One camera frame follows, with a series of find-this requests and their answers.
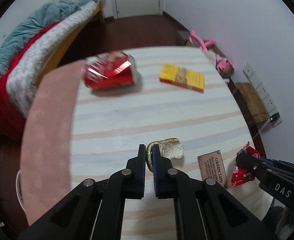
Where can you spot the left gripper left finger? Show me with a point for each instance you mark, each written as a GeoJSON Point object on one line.
{"type": "Point", "coordinates": [93, 209]}

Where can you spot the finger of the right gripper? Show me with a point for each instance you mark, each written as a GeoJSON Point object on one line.
{"type": "Point", "coordinates": [249, 163]}

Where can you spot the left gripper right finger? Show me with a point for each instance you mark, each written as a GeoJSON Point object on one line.
{"type": "Point", "coordinates": [204, 209]}

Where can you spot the red snack wrapper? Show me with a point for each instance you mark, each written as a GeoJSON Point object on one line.
{"type": "Point", "coordinates": [241, 175]}

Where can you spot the brown green life label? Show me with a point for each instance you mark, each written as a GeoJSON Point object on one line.
{"type": "Point", "coordinates": [211, 166]}

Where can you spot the wooden bedside stool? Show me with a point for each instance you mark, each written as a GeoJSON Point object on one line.
{"type": "Point", "coordinates": [250, 104]}

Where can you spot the black charger plug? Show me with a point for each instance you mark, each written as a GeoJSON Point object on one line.
{"type": "Point", "coordinates": [274, 117]}

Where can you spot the white power strip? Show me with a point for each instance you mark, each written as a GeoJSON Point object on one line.
{"type": "Point", "coordinates": [263, 94]}

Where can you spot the pink bed blanket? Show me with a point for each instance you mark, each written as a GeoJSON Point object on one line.
{"type": "Point", "coordinates": [44, 159]}

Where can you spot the striped bed mattress cover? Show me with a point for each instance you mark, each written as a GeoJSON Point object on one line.
{"type": "Point", "coordinates": [108, 126]}

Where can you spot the pink panther plush toy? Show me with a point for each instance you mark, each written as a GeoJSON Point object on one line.
{"type": "Point", "coordinates": [222, 64]}

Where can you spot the yellow book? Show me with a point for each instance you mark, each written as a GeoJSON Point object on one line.
{"type": "Point", "coordinates": [182, 77]}

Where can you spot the red blanket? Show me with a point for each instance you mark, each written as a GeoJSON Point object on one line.
{"type": "Point", "coordinates": [11, 120]}

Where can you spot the red cola can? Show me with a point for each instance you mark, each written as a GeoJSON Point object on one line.
{"type": "Point", "coordinates": [109, 70]}

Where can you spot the checkered grey pillow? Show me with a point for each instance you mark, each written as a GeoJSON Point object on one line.
{"type": "Point", "coordinates": [21, 82]}

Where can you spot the teal quilt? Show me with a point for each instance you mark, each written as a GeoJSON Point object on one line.
{"type": "Point", "coordinates": [41, 18]}

